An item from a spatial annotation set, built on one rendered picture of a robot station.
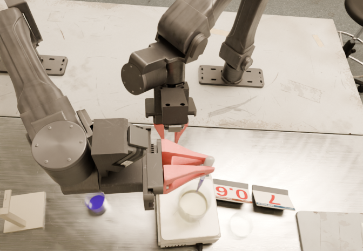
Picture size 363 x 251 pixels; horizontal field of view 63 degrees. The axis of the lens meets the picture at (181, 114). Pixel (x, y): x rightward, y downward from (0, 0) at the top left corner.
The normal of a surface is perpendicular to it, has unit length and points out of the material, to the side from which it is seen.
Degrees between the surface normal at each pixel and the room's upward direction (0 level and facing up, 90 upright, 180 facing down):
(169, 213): 0
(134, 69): 69
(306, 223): 0
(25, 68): 9
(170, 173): 21
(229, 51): 86
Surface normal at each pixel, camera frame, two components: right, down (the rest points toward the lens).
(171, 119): 0.11, 0.49
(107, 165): 0.08, 0.86
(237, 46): -0.70, 0.55
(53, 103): 0.15, -0.39
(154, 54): 0.32, -0.69
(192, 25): -0.20, -0.26
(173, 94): 0.03, -0.87
